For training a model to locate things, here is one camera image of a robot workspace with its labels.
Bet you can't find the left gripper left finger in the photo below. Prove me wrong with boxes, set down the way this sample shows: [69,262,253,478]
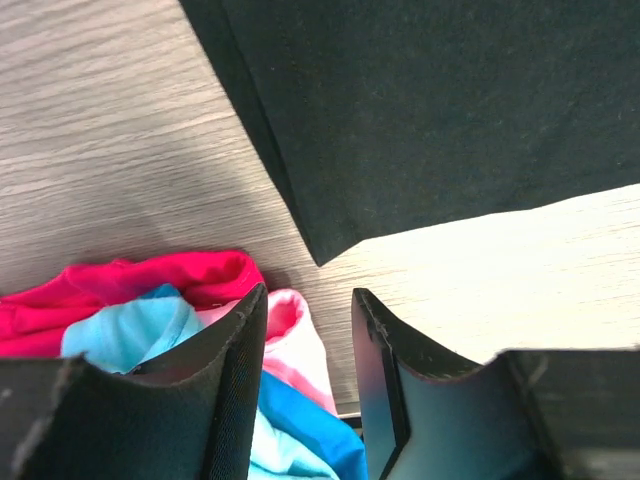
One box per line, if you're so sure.
[1,285,267,479]

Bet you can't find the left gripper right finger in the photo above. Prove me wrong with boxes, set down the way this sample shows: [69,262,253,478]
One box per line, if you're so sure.
[351,288,639,479]

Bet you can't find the black t shirt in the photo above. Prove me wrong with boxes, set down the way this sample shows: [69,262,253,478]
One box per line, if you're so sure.
[182,1,639,265]

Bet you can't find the light blue folded shirt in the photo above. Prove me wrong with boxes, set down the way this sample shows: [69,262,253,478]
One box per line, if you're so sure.
[60,282,346,480]

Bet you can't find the pink folded shirt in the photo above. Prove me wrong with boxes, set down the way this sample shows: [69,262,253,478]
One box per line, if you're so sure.
[197,287,339,416]

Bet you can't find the dark blue folded shirt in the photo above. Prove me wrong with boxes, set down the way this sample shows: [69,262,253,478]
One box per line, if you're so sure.
[249,372,369,479]

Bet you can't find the red folded shirt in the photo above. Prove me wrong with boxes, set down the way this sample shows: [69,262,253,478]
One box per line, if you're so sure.
[1,250,264,358]

